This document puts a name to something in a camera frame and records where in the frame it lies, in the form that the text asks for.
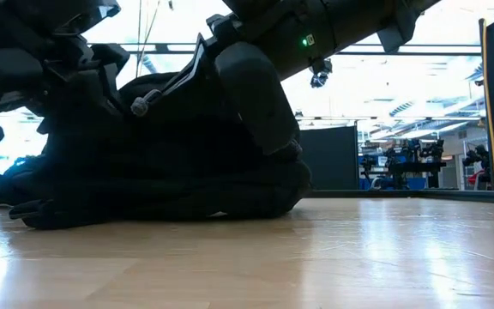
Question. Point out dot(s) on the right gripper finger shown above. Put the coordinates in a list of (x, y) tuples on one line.
[(189, 73), (260, 98)]

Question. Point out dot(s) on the black backpack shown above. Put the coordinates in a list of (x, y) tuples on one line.
[(165, 171)]

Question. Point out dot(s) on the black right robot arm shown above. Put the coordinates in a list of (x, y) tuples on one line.
[(337, 26)]

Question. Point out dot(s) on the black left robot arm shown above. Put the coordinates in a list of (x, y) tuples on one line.
[(37, 17)]

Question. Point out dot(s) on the black room divider panel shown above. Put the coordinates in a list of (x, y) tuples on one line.
[(333, 159)]

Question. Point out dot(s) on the distant black robot station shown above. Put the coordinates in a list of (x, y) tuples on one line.
[(414, 165)]

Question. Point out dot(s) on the distant robot arms with red part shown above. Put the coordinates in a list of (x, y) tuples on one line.
[(480, 154)]

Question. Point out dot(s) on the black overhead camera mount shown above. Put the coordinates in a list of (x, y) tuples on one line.
[(321, 73)]

